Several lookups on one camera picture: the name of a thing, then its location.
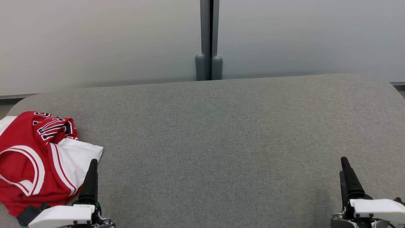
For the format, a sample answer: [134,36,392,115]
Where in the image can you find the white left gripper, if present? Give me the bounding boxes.
[28,159,116,228]

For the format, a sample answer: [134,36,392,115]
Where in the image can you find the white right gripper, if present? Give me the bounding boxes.
[331,157,405,228]

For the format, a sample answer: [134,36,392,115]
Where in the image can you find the red shirt with white sleeves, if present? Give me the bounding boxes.
[0,111,104,217]

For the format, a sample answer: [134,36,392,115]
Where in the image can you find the grey partition post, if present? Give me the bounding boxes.
[195,0,223,81]

